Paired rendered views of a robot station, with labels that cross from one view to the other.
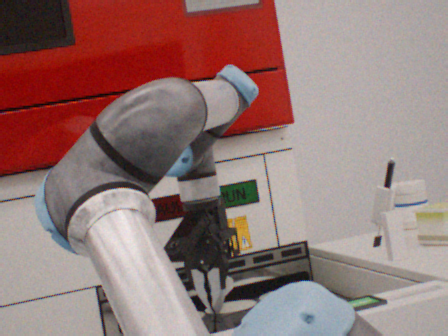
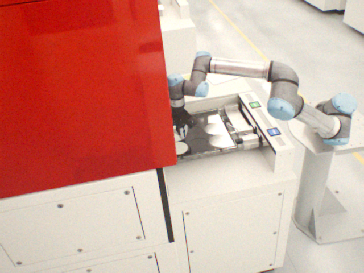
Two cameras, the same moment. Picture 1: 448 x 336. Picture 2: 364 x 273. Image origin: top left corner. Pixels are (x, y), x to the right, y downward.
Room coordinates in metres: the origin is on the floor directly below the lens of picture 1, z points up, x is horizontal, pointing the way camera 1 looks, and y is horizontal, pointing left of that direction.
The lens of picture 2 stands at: (1.42, 1.47, 2.00)
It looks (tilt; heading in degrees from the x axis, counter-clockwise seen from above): 37 degrees down; 278
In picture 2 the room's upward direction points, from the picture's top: 6 degrees counter-clockwise
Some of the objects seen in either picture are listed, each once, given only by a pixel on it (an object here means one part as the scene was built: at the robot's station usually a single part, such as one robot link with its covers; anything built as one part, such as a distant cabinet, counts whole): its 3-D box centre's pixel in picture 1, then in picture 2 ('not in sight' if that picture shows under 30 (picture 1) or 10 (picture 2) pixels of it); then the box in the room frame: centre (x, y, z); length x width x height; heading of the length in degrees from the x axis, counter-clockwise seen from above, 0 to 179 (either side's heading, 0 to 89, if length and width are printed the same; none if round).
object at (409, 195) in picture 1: (411, 204); not in sight; (1.87, -0.38, 1.01); 0.07 x 0.07 x 0.10
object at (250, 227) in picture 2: not in sight; (211, 183); (1.51, -0.11, 0.41); 0.97 x 0.64 x 0.82; 106
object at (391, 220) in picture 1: (387, 221); not in sight; (1.55, -0.27, 1.03); 0.06 x 0.04 x 0.13; 16
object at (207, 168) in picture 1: (191, 148); (176, 86); (1.65, 0.05, 1.21); 0.09 x 0.08 x 0.11; 165
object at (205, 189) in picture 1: (198, 190); (176, 100); (1.65, 0.06, 1.13); 0.08 x 0.08 x 0.05
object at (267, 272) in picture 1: (211, 302); not in sight; (1.79, 0.07, 0.89); 0.44 x 0.02 x 0.10; 106
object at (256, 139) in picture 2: not in sight; (249, 139); (1.30, 0.06, 0.89); 0.08 x 0.03 x 0.03; 16
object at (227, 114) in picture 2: not in sight; (240, 126); (1.34, -0.09, 0.87); 0.36 x 0.08 x 0.03; 106
